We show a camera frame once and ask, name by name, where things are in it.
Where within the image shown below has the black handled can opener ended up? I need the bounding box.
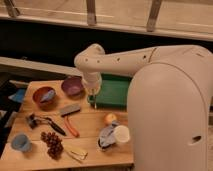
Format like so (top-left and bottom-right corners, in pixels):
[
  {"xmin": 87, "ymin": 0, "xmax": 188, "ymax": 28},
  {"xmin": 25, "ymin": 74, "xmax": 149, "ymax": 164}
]
[{"xmin": 26, "ymin": 114, "xmax": 66, "ymax": 136}]

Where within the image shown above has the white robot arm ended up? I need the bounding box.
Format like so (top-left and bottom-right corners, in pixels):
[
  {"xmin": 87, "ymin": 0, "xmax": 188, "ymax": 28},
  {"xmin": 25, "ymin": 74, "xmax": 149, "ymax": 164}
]
[{"xmin": 74, "ymin": 44, "xmax": 213, "ymax": 171}]

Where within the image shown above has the silver fork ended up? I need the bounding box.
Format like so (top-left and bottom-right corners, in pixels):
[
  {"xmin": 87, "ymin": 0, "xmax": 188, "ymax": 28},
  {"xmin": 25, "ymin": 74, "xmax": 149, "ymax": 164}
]
[{"xmin": 94, "ymin": 95, "xmax": 97, "ymax": 109}]

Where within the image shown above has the blue cloth at edge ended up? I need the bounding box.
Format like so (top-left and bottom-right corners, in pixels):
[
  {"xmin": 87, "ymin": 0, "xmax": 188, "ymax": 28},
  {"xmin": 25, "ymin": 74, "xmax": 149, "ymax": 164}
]
[{"xmin": 9, "ymin": 88, "xmax": 26, "ymax": 103}]

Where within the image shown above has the blue object in bowl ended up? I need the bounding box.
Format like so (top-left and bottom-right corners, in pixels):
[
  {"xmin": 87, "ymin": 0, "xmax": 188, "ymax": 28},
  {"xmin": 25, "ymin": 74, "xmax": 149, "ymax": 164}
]
[{"xmin": 40, "ymin": 90, "xmax": 55, "ymax": 103}]

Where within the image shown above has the white cup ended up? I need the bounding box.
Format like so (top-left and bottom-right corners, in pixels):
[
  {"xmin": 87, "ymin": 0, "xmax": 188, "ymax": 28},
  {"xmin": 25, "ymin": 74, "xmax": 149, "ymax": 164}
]
[{"xmin": 113, "ymin": 125, "xmax": 130, "ymax": 144}]

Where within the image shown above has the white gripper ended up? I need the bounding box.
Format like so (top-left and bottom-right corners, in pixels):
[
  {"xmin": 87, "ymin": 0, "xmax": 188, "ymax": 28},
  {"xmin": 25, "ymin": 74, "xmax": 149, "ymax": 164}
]
[{"xmin": 82, "ymin": 72, "xmax": 102, "ymax": 96}]

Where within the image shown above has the bunch of dark grapes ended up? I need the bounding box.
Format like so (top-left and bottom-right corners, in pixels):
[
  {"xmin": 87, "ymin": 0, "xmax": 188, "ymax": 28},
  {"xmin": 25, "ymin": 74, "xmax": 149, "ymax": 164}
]
[{"xmin": 41, "ymin": 132, "xmax": 63, "ymax": 160}]

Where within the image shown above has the orange bowl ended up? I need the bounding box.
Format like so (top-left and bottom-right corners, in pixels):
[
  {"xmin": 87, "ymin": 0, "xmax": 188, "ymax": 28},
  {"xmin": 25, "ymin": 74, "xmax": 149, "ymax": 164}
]
[{"xmin": 32, "ymin": 86, "xmax": 56, "ymax": 108}]

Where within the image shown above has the grey brush orange handle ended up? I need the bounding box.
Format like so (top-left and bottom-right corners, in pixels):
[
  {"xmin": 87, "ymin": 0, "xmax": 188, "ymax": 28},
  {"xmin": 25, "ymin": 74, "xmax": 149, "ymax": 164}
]
[{"xmin": 59, "ymin": 103, "xmax": 81, "ymax": 137}]

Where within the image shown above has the blue white crumpled bag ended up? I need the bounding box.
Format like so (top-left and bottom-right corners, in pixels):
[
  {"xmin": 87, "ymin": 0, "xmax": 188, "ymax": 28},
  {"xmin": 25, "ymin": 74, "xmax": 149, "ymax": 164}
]
[{"xmin": 98, "ymin": 121, "xmax": 119, "ymax": 150}]

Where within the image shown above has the small orange apple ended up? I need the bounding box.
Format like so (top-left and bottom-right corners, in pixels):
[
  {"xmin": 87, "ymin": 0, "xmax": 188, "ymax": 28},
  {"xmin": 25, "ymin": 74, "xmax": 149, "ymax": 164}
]
[{"xmin": 104, "ymin": 113, "xmax": 117, "ymax": 125}]

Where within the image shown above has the purple bowl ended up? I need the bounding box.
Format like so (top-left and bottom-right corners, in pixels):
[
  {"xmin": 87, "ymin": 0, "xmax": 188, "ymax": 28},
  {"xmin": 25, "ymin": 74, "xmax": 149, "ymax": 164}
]
[{"xmin": 61, "ymin": 76, "xmax": 84, "ymax": 97}]

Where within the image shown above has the green plastic tray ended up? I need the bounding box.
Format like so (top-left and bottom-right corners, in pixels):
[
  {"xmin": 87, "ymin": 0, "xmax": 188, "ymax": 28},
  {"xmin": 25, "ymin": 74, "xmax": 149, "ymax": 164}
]
[{"xmin": 87, "ymin": 74, "xmax": 131, "ymax": 109}]

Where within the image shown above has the wooden table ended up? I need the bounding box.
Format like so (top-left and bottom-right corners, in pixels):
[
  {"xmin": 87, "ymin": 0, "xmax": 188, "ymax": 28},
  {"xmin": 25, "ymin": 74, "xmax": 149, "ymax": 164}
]
[{"xmin": 0, "ymin": 80, "xmax": 133, "ymax": 171}]

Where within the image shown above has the blue cup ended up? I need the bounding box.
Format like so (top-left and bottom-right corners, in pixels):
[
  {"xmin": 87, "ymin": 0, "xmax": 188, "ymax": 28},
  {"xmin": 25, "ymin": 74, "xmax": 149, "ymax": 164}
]
[{"xmin": 11, "ymin": 134, "xmax": 32, "ymax": 152}]

